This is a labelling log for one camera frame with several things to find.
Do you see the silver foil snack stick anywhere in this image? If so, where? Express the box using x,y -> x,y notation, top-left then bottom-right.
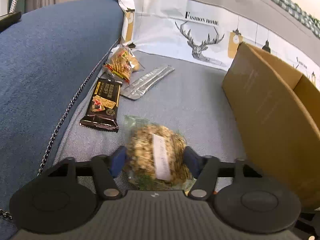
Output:
120,65 -> 175,100

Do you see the black remote control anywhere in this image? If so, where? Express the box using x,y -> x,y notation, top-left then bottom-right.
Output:
0,11 -> 22,32

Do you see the brown cardboard box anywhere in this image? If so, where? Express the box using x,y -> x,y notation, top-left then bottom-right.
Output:
222,42 -> 319,210

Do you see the green checkered cloth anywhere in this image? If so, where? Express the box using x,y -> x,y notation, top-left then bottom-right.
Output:
271,0 -> 319,38

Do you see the black soda cracker packet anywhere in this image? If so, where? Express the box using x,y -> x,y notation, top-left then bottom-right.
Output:
80,78 -> 121,132

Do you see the metal bead chain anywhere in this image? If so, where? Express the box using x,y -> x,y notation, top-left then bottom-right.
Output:
0,39 -> 122,222

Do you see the grey deer print sofa cover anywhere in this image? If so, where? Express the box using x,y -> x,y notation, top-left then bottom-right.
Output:
55,0 -> 319,161

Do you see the round grain cake packet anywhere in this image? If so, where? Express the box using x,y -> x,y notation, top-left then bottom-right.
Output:
124,115 -> 196,191

